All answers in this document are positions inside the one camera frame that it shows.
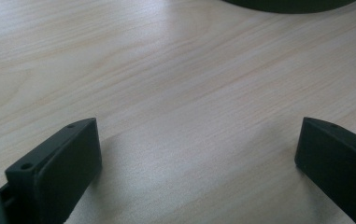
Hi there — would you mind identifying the dark round container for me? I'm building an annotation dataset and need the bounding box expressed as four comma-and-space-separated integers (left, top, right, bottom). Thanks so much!
221, 0, 356, 14

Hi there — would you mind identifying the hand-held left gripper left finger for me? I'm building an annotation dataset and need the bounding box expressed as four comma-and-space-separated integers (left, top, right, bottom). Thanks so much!
5, 117, 103, 224

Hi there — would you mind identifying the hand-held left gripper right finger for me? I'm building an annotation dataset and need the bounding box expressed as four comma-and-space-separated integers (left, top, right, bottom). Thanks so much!
293, 117, 356, 224

